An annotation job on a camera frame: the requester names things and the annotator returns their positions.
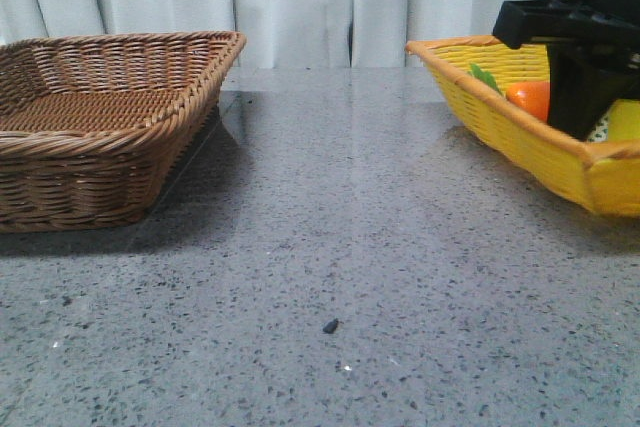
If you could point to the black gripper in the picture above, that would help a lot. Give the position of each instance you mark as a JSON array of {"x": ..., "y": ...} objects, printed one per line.
[{"x": 585, "y": 80}]

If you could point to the yellow tape roll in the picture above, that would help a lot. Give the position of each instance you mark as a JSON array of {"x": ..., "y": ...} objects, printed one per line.
[{"x": 620, "y": 123}]

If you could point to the orange toy carrot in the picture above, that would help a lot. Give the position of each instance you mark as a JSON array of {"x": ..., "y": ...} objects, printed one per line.
[{"x": 532, "y": 97}]

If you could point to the yellow woven basket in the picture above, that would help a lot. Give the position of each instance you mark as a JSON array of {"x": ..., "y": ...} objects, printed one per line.
[{"x": 601, "y": 177}]

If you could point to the small black debris piece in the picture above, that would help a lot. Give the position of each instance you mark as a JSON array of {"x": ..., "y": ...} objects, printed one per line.
[{"x": 331, "y": 326}]

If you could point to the brown wicker basket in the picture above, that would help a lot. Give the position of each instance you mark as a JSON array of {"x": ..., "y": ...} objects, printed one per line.
[{"x": 91, "y": 126}]

